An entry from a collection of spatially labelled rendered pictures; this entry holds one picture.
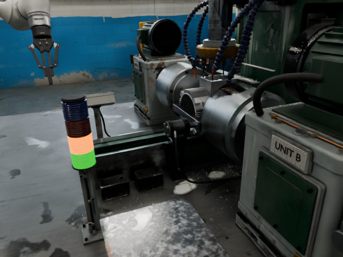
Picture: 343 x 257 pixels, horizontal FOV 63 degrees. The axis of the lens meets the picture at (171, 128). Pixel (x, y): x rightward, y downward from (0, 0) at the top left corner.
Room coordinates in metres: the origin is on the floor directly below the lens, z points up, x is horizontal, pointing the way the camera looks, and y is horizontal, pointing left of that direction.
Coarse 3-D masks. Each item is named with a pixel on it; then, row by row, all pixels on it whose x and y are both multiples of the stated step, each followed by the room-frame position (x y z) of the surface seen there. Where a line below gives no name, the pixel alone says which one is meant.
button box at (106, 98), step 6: (90, 96) 1.19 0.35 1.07; (96, 96) 1.19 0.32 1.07; (102, 96) 1.20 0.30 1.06; (108, 96) 1.21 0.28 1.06; (114, 96) 1.22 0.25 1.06; (90, 102) 1.18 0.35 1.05; (96, 102) 1.18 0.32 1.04; (102, 102) 1.19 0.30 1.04; (108, 102) 1.20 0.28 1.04; (114, 102) 1.21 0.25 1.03
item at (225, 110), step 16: (224, 96) 0.89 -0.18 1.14; (240, 96) 0.84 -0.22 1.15; (272, 96) 0.84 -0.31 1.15; (208, 112) 0.90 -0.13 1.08; (224, 112) 0.83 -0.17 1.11; (240, 112) 0.79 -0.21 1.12; (208, 128) 0.88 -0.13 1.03; (224, 128) 0.79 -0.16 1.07; (240, 128) 0.77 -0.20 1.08; (224, 144) 0.79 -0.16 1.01; (240, 144) 0.77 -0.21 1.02; (240, 160) 0.77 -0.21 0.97
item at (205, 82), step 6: (204, 78) 1.16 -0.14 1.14; (210, 78) 1.19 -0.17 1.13; (216, 78) 1.20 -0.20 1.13; (222, 78) 1.19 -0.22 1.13; (234, 78) 1.13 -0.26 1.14; (204, 84) 1.13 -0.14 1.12; (210, 84) 1.08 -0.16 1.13; (216, 84) 1.09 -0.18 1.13; (222, 84) 1.10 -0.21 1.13; (210, 90) 1.08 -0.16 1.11
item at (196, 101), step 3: (180, 93) 1.16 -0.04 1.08; (183, 93) 1.15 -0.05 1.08; (195, 99) 1.04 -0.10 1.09; (198, 99) 1.04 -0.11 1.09; (195, 102) 1.03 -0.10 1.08; (198, 102) 1.03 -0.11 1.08; (195, 105) 1.04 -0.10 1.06; (198, 105) 1.04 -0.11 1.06; (195, 129) 1.04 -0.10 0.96; (198, 129) 1.04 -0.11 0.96; (195, 132) 1.03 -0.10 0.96; (198, 132) 1.03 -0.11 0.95
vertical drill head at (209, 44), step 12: (216, 0) 1.11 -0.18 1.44; (228, 0) 1.11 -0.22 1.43; (216, 12) 1.11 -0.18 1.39; (228, 12) 1.11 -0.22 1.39; (216, 24) 1.11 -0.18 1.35; (228, 24) 1.11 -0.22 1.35; (216, 36) 1.11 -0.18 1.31; (204, 48) 1.09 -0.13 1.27; (216, 48) 1.06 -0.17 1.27; (228, 48) 1.06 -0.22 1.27; (204, 60) 1.16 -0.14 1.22
